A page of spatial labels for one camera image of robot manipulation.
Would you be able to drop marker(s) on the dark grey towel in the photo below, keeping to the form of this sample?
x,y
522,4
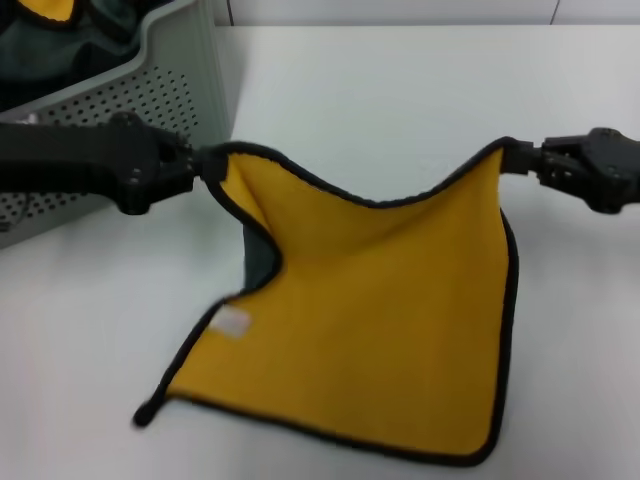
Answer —
x,y
40,55

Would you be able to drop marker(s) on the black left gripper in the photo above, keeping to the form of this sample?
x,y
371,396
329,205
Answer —
x,y
145,160

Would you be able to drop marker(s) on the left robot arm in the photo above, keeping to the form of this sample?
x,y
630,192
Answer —
x,y
50,160

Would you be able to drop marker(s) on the grey plastic storage box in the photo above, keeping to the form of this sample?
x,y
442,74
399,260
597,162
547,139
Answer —
x,y
165,90

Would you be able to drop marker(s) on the yellow grey black-edged towel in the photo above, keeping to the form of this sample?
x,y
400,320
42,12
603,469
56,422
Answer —
x,y
375,310
47,10

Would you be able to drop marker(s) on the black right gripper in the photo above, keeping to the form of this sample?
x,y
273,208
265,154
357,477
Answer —
x,y
595,170

